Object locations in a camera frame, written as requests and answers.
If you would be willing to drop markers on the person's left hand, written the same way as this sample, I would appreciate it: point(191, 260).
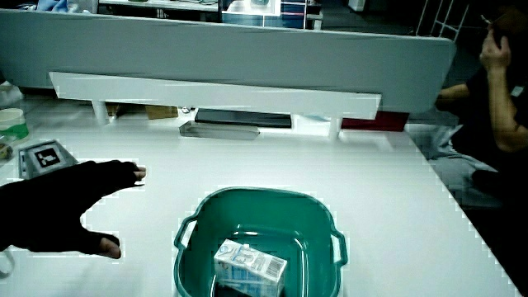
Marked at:
point(45, 210)

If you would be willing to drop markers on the red flat box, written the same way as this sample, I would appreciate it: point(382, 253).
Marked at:
point(379, 122)

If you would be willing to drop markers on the white green paper cup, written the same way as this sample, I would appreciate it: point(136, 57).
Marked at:
point(12, 121)

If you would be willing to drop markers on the white blue milk carton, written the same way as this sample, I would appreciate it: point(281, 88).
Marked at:
point(247, 266)

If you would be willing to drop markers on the black flat keyboard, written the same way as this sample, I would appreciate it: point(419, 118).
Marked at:
point(243, 117)

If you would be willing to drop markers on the clear plastic fruit container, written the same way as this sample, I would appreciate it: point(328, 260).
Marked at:
point(5, 149)

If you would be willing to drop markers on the blue cloth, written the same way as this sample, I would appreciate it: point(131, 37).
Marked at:
point(53, 5)

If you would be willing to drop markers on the white framed display box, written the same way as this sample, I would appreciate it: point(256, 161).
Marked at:
point(247, 7)

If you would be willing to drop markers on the crumpled white plastic bag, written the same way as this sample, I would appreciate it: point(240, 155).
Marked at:
point(445, 142)

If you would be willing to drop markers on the brown cardboard box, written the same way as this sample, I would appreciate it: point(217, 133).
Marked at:
point(161, 111)

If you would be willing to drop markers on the white desk shelf riser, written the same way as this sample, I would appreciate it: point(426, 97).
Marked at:
point(206, 97)

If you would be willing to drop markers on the grey desk divider panel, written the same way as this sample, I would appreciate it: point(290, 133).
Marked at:
point(231, 53)

